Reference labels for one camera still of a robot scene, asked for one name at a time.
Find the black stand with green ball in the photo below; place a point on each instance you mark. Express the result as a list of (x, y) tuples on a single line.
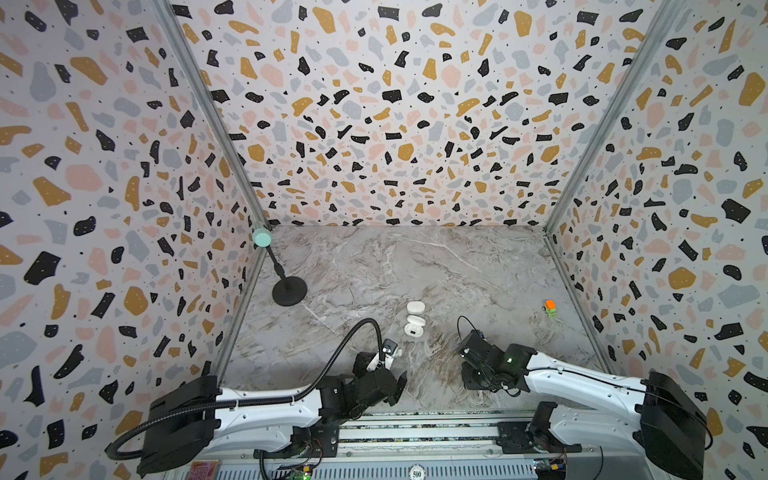
[(289, 290)]

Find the aluminium corner frame post left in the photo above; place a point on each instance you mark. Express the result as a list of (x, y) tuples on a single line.
[(163, 11)]

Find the aluminium corner frame post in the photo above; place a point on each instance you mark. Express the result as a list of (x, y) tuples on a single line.
[(163, 11), (661, 24)]

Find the aluminium corner frame post right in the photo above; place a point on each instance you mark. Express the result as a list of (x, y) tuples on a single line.
[(661, 24)]

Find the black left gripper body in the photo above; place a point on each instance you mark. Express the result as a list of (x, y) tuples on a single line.
[(364, 364)]

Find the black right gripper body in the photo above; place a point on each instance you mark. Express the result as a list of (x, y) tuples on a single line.
[(473, 352)]

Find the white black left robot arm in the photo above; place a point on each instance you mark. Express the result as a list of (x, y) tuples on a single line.
[(200, 418)]

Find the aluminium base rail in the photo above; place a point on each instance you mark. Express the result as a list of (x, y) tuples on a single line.
[(425, 446)]

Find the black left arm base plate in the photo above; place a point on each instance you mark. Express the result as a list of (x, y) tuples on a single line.
[(316, 441)]

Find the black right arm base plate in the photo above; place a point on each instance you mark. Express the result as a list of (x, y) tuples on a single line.
[(521, 437)]

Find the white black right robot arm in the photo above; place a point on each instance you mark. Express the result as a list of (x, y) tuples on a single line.
[(652, 416)]

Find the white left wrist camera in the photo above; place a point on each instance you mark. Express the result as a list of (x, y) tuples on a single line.
[(389, 352)]

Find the white earbud charging case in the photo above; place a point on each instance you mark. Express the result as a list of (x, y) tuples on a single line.
[(415, 307)]

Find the orange green small cube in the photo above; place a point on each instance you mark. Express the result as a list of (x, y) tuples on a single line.
[(550, 308)]

